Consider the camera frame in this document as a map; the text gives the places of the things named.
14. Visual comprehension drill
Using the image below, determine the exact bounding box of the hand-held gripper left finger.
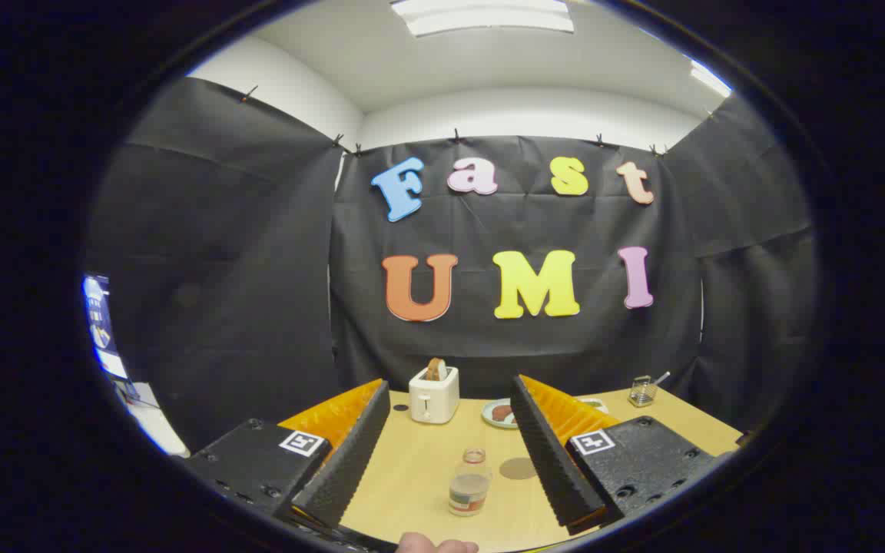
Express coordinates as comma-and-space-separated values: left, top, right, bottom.
181, 379, 399, 551

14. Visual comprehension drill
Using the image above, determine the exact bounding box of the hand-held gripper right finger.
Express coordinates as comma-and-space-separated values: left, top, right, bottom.
510, 374, 720, 536

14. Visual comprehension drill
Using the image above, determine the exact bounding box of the clear plastic juice bottle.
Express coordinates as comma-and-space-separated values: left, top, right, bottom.
449, 449, 493, 517

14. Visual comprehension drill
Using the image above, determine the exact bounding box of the wooden table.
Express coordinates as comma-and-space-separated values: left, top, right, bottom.
277, 388, 743, 553

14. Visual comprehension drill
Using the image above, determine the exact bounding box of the pale green plate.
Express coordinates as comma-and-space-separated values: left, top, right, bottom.
481, 398, 520, 429

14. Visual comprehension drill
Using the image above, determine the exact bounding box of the white toaster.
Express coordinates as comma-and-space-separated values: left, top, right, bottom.
409, 366, 460, 425

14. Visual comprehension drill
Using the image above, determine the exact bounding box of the black backdrop cloth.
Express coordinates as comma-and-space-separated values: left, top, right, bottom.
83, 77, 816, 454

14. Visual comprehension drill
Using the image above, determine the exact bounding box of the blue printed board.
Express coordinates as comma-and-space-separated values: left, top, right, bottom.
83, 275, 117, 353

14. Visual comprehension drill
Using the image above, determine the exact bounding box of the small ceiling light panel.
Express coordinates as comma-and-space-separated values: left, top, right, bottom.
688, 60, 734, 98

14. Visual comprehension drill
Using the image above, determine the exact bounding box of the large ceiling light panel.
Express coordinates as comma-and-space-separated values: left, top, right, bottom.
390, 0, 575, 38

